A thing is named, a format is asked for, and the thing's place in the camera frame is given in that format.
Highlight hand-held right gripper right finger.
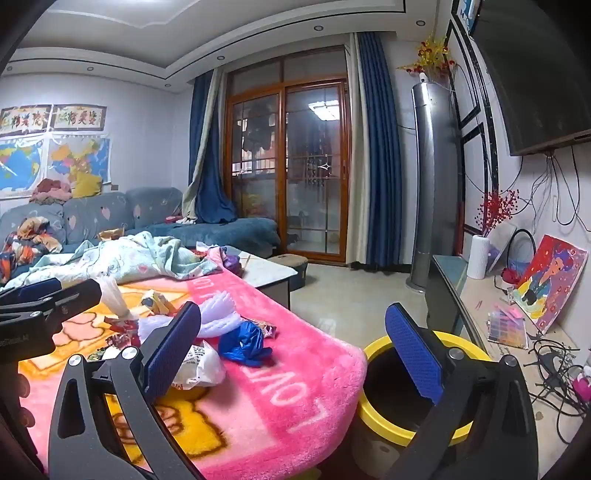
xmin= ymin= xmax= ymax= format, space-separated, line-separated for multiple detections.
xmin=385 ymin=302 xmax=541 ymax=480

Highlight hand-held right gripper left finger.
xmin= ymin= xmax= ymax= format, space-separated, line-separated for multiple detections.
xmin=46 ymin=301 xmax=206 ymax=480

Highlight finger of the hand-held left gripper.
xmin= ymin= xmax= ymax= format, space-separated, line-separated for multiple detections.
xmin=0 ymin=277 xmax=64 ymax=309
xmin=41 ymin=278 xmax=103 ymax=325

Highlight white plastic bag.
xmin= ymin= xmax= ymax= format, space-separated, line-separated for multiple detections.
xmin=171 ymin=340 xmax=228 ymax=391

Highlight clear plastic bag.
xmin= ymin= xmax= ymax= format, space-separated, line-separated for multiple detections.
xmin=98 ymin=277 xmax=140 ymax=320

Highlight gold snack wrapper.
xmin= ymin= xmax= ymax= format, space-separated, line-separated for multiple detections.
xmin=140 ymin=290 xmax=175 ymax=318

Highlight blue plastic bag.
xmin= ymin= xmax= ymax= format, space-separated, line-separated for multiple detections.
xmin=218 ymin=320 xmax=274 ymax=368

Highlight yellow-rimmed black trash bin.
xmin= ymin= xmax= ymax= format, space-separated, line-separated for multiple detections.
xmin=355 ymin=335 xmax=495 ymax=468

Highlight person's left hand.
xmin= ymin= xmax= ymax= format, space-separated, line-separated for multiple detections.
xmin=9 ymin=370 xmax=38 ymax=431

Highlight colourful clothes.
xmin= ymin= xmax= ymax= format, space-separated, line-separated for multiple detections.
xmin=0 ymin=217 xmax=64 ymax=278

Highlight light blue printed quilt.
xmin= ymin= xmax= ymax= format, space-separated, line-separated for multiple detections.
xmin=0 ymin=231 xmax=223 ymax=290

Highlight long television cabinet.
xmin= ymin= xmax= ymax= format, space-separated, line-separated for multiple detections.
xmin=425 ymin=254 xmax=591 ymax=464

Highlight clear bead organizer box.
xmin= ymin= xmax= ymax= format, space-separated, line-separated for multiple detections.
xmin=486 ymin=304 xmax=530 ymax=352

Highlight pink clothes pile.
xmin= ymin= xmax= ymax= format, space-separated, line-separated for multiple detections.
xmin=30 ymin=178 xmax=75 ymax=205

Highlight purple bag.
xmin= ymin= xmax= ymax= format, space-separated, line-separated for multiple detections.
xmin=221 ymin=249 xmax=244 ymax=278

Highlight pink printed blanket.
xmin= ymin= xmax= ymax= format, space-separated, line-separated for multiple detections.
xmin=16 ymin=247 xmax=369 ymax=480

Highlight yellow cushion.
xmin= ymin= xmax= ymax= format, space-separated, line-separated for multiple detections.
xmin=71 ymin=171 xmax=103 ymax=199

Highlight white ribbed vase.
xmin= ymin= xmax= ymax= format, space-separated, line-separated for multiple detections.
xmin=467 ymin=234 xmax=491 ymax=280

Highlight white top coffee table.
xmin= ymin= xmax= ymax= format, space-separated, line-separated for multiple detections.
xmin=225 ymin=246 xmax=299 ymax=311

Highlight world map poster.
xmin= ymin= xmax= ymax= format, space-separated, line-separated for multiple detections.
xmin=0 ymin=137 xmax=48 ymax=200

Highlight white canvas picture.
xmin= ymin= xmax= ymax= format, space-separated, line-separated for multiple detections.
xmin=487 ymin=223 xmax=518 ymax=274

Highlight country map poster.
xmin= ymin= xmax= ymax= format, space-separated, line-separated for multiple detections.
xmin=46 ymin=135 xmax=112 ymax=184

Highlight blue grey sofa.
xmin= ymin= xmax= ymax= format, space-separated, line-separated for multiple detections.
xmin=0 ymin=186 xmax=282 ymax=278

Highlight round grey stool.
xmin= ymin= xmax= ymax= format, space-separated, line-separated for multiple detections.
xmin=268 ymin=252 xmax=310 ymax=292

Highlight colourful portrait painting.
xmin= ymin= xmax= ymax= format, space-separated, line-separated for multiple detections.
xmin=512 ymin=234 xmax=590 ymax=335

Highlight blue curtain with beige lining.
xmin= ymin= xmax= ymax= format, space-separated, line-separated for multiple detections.
xmin=345 ymin=31 xmax=406 ymax=269
xmin=181 ymin=69 xmax=239 ymax=225

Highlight framed embroidery picture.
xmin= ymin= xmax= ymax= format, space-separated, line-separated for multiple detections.
xmin=0 ymin=105 xmax=51 ymax=137
xmin=51 ymin=104 xmax=108 ymax=133

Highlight silver tower air conditioner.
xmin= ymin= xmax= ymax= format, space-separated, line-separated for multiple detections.
xmin=405 ymin=79 xmax=463 ymax=294

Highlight wooden sliding glass door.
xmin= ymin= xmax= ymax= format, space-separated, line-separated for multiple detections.
xmin=224 ymin=45 xmax=350 ymax=265

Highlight yellow artificial flowers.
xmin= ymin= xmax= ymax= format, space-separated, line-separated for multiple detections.
xmin=398 ymin=34 xmax=456 ymax=85

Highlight basket with black hoop handle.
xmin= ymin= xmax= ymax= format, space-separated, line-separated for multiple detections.
xmin=501 ymin=228 xmax=537 ymax=286

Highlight tangled black cables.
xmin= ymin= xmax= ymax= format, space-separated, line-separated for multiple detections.
xmin=525 ymin=338 xmax=591 ymax=409

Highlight hanging black cables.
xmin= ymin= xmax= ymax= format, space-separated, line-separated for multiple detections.
xmin=521 ymin=151 xmax=591 ymax=228

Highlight black wall television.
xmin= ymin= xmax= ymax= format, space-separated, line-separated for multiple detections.
xmin=468 ymin=0 xmax=591 ymax=158

